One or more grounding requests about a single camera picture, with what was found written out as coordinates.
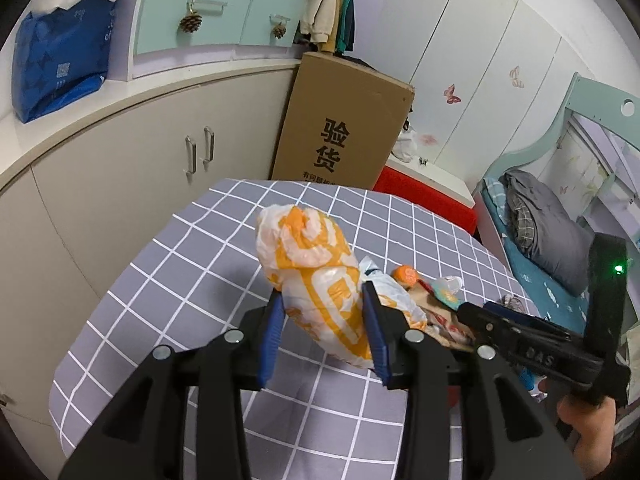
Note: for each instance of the grey duvet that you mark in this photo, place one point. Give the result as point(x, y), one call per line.
point(550, 230)

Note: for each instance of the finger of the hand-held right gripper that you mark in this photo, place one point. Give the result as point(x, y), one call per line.
point(540, 327)
point(482, 325)

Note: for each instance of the teal printed bed sheet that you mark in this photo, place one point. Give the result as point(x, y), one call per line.
point(542, 285)

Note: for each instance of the teal drawer unit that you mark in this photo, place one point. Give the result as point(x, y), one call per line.
point(210, 15)

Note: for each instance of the red storage box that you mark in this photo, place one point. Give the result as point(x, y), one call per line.
point(430, 200)

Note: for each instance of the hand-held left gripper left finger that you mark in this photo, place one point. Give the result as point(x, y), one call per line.
point(272, 330)

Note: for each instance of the blue checked pillow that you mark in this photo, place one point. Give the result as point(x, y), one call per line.
point(495, 197)

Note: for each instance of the cream hanging jacket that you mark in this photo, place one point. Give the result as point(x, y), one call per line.
point(322, 0)

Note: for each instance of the green hanging jacket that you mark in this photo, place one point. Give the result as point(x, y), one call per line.
point(346, 15)

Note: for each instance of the pine cone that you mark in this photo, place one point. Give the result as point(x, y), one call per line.
point(190, 23)
point(279, 31)

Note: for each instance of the teal bunk bed frame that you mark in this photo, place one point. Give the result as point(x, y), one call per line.
point(575, 110)

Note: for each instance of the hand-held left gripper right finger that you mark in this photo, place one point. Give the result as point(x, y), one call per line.
point(375, 330)

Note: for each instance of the white wardrobe with butterfly stickers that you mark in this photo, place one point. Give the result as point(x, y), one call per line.
point(475, 50)

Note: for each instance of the grey checked tablecloth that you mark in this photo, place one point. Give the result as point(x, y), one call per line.
point(200, 260)

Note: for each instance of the person's right hand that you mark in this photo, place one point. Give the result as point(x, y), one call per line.
point(592, 435)

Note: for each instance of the brown snack packet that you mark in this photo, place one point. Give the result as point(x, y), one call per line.
point(445, 320)

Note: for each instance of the pale green wrapper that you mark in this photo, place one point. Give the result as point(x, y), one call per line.
point(447, 292)

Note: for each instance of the beige low cabinet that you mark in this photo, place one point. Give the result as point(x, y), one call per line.
point(125, 160)

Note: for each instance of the brown cardboard box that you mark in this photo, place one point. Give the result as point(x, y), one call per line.
point(345, 120)

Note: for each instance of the orange and white plastic bag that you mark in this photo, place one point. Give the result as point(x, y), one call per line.
point(310, 270)

